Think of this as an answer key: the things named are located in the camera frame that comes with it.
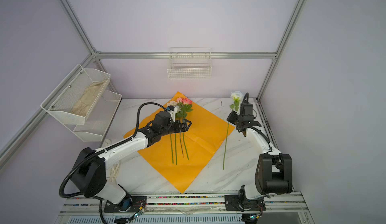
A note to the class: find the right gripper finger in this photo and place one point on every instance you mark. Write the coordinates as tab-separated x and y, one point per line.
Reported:
233	118
254	123

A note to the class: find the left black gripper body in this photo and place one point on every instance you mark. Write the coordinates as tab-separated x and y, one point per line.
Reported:
170	129

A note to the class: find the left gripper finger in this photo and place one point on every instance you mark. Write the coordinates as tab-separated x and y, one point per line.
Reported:
184	122
181	129

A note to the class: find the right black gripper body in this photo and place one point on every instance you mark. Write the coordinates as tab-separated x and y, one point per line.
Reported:
240	120

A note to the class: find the pink fake rose spray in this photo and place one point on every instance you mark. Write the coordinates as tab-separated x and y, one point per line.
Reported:
184	106

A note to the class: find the cream fake rose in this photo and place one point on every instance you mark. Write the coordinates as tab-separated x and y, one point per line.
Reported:
171	145

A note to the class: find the white fake rose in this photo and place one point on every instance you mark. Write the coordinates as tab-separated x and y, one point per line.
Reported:
236	97

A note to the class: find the orange wrapping paper sheet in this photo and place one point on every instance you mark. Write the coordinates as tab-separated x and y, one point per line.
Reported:
200	170

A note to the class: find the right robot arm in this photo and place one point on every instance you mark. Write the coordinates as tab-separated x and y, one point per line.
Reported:
273	173

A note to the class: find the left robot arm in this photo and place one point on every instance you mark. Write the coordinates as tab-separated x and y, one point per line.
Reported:
89	171

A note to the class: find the lower white mesh shelf basket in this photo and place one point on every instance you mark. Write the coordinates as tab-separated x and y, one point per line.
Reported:
100	118

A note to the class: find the white mesh shelf basket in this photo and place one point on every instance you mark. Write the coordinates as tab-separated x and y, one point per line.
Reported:
60	102
100	118

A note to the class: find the beige cloth in basket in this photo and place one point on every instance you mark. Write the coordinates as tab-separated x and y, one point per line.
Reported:
83	105

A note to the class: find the upper white mesh shelf basket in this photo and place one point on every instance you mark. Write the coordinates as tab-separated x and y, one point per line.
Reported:
60	102

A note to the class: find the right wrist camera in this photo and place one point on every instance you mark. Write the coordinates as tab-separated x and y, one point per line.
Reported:
241	108

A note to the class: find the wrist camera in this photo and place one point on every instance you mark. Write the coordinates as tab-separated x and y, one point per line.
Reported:
173	110
241	108

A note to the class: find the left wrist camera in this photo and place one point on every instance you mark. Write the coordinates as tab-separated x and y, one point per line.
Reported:
173	110

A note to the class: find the white wire wall basket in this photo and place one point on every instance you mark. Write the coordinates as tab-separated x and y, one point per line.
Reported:
186	63

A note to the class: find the white string ribbon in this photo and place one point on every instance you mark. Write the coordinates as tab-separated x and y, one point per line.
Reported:
112	172

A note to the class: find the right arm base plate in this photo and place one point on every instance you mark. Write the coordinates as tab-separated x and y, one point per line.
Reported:
244	203

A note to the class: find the aluminium rail front frame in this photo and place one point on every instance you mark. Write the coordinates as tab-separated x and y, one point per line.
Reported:
215	208

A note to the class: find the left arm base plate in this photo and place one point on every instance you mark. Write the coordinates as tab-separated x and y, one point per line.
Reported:
131	205

